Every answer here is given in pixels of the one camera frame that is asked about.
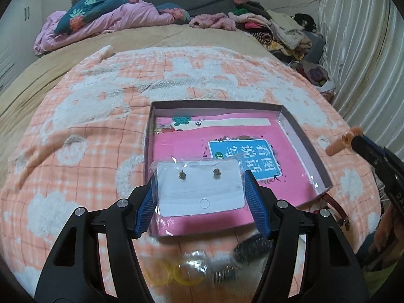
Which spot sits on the earring card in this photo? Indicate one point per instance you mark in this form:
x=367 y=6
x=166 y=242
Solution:
x=197 y=186

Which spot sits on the white wardrobe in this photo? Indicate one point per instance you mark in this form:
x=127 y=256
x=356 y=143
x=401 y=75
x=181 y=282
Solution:
x=20 y=25

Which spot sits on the dark shallow cardboard box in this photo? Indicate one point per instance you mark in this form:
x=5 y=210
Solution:
x=175 y=114

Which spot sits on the pile of clothes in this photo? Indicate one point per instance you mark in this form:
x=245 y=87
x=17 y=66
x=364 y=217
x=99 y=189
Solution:
x=293 y=40

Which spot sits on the tan bed sheet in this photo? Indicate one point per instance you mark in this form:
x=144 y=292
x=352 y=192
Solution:
x=22 y=98

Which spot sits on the pink quilt on bed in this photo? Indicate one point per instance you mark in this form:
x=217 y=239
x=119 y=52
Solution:
x=139 y=15

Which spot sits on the person right hand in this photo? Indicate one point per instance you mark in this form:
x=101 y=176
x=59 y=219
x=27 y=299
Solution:
x=391 y=222

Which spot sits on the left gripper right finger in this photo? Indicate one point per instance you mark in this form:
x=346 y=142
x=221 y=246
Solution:
x=331 y=272

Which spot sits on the navy floral pillow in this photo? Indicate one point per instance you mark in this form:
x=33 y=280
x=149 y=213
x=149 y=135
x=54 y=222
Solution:
x=86 y=11

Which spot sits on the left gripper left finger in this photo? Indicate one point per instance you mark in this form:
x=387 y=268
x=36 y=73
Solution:
x=72 y=271

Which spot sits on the orange plaid cloud blanket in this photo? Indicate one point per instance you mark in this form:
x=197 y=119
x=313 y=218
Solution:
x=83 y=143

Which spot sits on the rhinestone clip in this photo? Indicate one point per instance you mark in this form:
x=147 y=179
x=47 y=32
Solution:
x=223 y=274

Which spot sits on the white striped curtain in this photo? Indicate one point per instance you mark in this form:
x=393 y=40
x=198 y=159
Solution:
x=364 y=57

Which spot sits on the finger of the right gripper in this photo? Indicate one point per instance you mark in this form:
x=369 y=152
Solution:
x=368 y=150

